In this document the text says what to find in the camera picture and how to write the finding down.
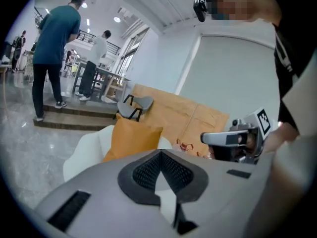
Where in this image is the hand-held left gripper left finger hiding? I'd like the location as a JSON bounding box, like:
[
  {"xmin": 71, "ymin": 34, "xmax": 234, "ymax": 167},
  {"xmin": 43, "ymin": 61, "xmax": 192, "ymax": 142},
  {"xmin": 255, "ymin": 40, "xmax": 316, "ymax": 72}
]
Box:
[{"xmin": 34, "ymin": 149, "xmax": 179, "ymax": 238}]

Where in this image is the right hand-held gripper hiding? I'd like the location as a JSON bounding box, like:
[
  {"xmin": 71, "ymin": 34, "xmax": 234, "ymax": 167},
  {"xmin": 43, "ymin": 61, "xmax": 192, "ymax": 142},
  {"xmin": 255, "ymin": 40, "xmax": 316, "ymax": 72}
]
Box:
[{"xmin": 200, "ymin": 107, "xmax": 278, "ymax": 165}]

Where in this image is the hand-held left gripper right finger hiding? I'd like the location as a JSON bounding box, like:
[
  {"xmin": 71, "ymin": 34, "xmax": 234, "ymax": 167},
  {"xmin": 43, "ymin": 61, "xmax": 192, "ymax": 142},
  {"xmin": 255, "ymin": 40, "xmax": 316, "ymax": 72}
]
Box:
[{"xmin": 160, "ymin": 149, "xmax": 264, "ymax": 238}]

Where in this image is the white seat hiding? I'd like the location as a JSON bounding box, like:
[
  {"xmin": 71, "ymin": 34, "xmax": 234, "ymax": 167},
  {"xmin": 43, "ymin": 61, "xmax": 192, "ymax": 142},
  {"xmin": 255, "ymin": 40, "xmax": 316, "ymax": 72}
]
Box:
[{"xmin": 63, "ymin": 124, "xmax": 177, "ymax": 229}]

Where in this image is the person's right forearm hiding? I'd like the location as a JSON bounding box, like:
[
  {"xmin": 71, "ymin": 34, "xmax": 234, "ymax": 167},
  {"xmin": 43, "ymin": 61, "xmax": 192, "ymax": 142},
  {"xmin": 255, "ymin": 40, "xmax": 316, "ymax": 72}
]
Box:
[{"xmin": 262, "ymin": 121, "xmax": 301, "ymax": 154}]

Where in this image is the tan cardboard sheet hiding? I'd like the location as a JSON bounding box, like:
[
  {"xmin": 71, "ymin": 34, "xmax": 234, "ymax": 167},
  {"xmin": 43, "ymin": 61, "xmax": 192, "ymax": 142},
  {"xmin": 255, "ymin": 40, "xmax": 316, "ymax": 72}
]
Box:
[{"xmin": 130, "ymin": 83, "xmax": 230, "ymax": 160}]

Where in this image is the orange cushion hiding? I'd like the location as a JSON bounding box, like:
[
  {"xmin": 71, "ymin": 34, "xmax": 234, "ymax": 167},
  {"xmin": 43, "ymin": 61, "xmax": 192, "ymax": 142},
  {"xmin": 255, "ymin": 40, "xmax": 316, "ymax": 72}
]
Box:
[{"xmin": 102, "ymin": 114, "xmax": 164, "ymax": 163}]

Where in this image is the wooden step platform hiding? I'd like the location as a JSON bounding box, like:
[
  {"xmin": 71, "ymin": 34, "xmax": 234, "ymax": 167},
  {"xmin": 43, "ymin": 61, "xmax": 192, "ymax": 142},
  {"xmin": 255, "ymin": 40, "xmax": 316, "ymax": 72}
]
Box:
[{"xmin": 33, "ymin": 100, "xmax": 119, "ymax": 131}]

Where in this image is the person's black shirt torso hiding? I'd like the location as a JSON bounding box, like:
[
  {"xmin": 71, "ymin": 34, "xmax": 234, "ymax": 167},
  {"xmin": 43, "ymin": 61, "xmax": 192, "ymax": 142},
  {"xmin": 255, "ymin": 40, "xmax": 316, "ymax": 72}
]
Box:
[{"xmin": 271, "ymin": 21, "xmax": 317, "ymax": 131}]

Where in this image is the light wooden table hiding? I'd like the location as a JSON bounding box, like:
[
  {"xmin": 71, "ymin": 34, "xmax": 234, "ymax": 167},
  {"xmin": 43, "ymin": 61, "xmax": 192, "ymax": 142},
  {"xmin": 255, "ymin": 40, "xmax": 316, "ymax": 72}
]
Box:
[{"xmin": 103, "ymin": 73, "xmax": 132, "ymax": 101}]

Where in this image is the grey table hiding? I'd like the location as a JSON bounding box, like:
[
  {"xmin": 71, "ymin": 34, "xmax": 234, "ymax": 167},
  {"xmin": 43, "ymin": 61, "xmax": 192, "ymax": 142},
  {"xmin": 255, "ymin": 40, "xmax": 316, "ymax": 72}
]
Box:
[{"xmin": 72, "ymin": 66, "xmax": 117, "ymax": 103}]

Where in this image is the person's head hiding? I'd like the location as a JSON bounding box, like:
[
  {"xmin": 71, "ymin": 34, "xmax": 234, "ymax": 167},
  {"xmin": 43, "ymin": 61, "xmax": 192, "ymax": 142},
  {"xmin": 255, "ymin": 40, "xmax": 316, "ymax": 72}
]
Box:
[{"xmin": 203, "ymin": 0, "xmax": 283, "ymax": 23}]

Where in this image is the grey chair with black frame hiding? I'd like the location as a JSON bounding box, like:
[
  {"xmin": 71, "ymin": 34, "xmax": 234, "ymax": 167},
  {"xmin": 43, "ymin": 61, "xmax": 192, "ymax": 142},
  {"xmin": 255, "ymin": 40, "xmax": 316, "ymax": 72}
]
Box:
[{"xmin": 113, "ymin": 94, "xmax": 155, "ymax": 122}]

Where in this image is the black head-worn camera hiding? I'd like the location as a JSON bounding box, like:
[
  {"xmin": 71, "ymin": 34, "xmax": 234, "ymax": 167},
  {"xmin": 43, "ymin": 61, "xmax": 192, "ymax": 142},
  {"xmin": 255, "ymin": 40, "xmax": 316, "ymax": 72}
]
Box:
[{"xmin": 193, "ymin": 0, "xmax": 209, "ymax": 23}]

